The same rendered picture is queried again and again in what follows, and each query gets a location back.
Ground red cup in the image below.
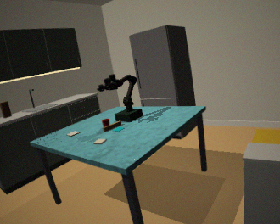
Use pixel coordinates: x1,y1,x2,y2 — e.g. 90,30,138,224
101,119,109,127

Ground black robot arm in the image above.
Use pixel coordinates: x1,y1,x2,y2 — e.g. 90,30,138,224
103,74,137,112

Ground tan wooden flat bar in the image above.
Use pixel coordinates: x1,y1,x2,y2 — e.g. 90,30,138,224
103,121,121,132

